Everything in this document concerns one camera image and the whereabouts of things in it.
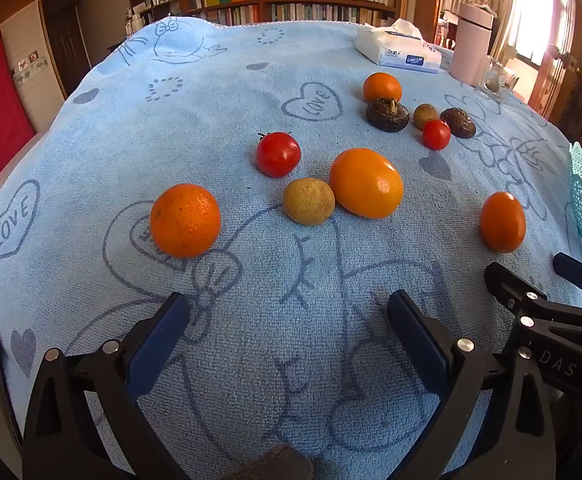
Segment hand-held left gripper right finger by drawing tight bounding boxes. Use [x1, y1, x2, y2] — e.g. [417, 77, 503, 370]
[387, 289, 558, 480]

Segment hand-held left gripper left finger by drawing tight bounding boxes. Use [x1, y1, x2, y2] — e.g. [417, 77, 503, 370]
[21, 291, 192, 480]

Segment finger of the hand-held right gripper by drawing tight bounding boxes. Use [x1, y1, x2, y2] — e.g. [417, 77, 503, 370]
[553, 252, 582, 311]
[484, 261, 582, 341]

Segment small oval orange kumquat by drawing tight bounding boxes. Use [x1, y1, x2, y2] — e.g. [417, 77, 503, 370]
[480, 191, 527, 254]

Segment large rough-skinned mandarin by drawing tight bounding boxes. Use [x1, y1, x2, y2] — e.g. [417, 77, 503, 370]
[149, 183, 222, 260]

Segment large smooth orange tomato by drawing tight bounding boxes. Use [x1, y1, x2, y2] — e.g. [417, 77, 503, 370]
[329, 147, 405, 220]

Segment small red cherry tomato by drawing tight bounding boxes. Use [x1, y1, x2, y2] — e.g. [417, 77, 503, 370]
[422, 119, 452, 151]

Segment large brown longan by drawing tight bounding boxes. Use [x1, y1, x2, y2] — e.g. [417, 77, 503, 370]
[283, 177, 336, 226]

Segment small brown longan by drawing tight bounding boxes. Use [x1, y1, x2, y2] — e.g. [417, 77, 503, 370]
[413, 103, 440, 130]

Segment dark water chestnut with sprout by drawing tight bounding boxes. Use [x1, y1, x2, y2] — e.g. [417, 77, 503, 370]
[366, 97, 410, 133]

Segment large red tomato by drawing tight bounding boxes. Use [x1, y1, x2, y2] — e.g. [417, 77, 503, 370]
[256, 131, 302, 179]

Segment round orange mandarin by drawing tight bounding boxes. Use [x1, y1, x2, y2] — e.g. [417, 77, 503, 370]
[362, 72, 403, 104]

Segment light blue printed towel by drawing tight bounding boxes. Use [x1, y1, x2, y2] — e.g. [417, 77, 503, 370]
[0, 20, 582, 480]

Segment brown fuzzy object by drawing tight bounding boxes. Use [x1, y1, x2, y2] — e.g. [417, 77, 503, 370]
[220, 442, 317, 480]

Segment clear drinking glass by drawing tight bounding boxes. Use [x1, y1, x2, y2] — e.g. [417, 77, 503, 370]
[475, 57, 520, 103]

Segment wooden door with round knob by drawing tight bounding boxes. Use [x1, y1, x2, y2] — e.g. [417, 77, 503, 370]
[526, 7, 582, 126]

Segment pink insulated bottle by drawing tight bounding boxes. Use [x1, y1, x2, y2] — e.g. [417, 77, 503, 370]
[450, 2, 495, 87]

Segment white tissue pack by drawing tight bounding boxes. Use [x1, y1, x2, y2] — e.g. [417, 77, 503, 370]
[355, 18, 442, 75]

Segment window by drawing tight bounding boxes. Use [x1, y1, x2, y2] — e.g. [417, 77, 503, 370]
[513, 0, 559, 68]

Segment dark wooden door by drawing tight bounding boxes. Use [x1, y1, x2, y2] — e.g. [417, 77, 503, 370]
[40, 0, 93, 101]

